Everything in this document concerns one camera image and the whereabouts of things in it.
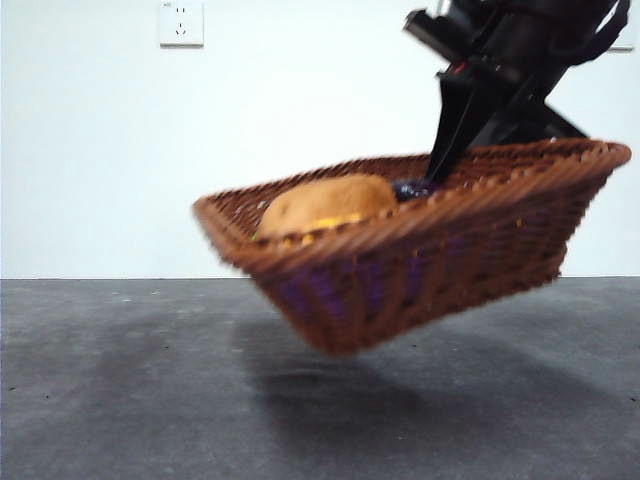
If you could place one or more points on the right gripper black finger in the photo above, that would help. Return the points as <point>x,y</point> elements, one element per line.
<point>515,125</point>
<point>452,120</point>

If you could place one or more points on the purple eggplant with green stem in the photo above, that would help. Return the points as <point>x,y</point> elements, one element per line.
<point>410,191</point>

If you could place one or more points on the brown potato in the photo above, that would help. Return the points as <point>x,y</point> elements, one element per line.
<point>330,200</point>

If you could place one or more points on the yellow corn cob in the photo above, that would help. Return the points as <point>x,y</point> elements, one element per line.
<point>330,221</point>

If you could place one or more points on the brown wicker basket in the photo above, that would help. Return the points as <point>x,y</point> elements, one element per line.
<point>425,280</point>

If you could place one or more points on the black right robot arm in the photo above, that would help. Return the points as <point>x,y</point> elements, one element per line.
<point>525,30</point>

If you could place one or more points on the white wall socket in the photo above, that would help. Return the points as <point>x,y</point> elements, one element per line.
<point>181,25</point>

